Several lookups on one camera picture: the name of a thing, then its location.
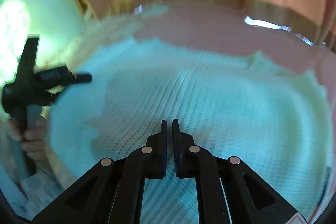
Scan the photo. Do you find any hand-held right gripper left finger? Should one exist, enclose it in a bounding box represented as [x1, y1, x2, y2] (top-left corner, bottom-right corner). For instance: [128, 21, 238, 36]
[31, 119, 168, 224]

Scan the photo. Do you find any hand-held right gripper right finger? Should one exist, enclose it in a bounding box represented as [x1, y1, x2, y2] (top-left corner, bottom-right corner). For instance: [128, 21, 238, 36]
[172, 118, 309, 224]

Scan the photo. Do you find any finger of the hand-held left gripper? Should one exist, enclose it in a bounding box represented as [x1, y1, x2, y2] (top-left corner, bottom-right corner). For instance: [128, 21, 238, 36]
[14, 34, 40, 88]
[59, 72, 93, 86]

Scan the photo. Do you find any white red navy knit sweater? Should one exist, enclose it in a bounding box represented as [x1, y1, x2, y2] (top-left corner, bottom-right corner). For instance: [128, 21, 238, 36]
[49, 38, 328, 224]

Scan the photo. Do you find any person's left hand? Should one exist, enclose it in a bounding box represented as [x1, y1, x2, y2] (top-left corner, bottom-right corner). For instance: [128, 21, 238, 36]
[10, 119, 49, 161]

